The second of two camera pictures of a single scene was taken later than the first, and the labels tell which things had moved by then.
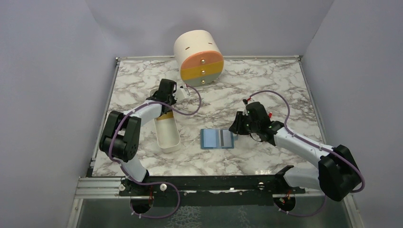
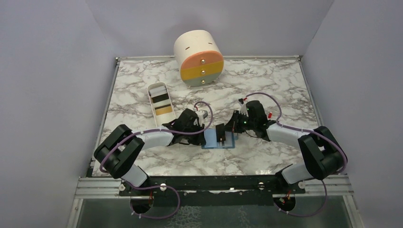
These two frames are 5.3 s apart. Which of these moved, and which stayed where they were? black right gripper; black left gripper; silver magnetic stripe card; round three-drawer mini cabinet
Moved: black left gripper
Stayed: silver magnetic stripe card; black right gripper; round three-drawer mini cabinet
